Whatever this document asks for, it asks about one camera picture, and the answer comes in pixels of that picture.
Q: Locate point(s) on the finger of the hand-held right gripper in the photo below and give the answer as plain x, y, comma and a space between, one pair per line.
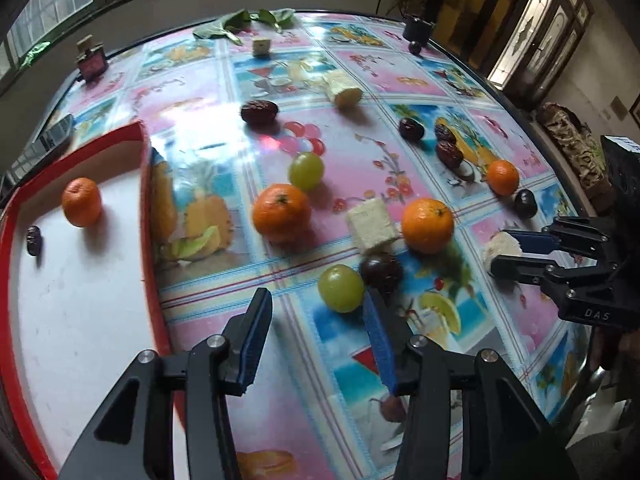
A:
520, 270
535, 242

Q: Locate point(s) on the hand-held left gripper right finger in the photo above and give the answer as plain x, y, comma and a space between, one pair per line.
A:
380, 345

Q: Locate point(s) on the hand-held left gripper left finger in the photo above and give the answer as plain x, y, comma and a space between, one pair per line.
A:
252, 345

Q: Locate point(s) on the pale white food chunk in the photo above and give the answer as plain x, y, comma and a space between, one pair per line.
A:
372, 225
497, 247

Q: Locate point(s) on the green grape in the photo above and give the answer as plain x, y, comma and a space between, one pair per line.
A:
306, 171
341, 288

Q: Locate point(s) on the orange mandarin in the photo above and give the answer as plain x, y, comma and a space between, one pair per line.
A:
281, 212
81, 201
502, 177
427, 225

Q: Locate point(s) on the red rimmed white tray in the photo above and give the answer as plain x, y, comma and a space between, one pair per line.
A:
75, 310

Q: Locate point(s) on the carved wooden root stand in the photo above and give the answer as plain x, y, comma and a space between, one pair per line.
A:
575, 150

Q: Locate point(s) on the red date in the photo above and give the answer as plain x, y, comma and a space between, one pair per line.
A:
411, 129
450, 154
259, 111
33, 240
442, 132

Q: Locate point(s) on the fruit print tablecloth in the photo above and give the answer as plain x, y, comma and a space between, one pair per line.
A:
360, 170

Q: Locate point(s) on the wooden glass-panel door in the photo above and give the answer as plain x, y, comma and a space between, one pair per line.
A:
545, 35

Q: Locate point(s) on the small dark round fruit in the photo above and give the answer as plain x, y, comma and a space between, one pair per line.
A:
415, 47

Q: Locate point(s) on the black cup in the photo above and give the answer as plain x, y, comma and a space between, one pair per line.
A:
416, 27

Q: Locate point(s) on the pale banana piece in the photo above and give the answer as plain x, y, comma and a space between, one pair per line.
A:
342, 89

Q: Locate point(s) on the small pale food cube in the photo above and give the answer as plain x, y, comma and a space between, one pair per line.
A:
261, 46

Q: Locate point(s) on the green leaf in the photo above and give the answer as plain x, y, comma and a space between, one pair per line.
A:
220, 27
275, 17

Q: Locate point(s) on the dark red perfume bottle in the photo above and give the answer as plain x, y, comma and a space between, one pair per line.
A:
91, 60

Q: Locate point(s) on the green plastic bag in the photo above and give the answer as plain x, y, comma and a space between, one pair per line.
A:
35, 52

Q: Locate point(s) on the barred window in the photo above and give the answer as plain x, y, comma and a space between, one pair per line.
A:
50, 0

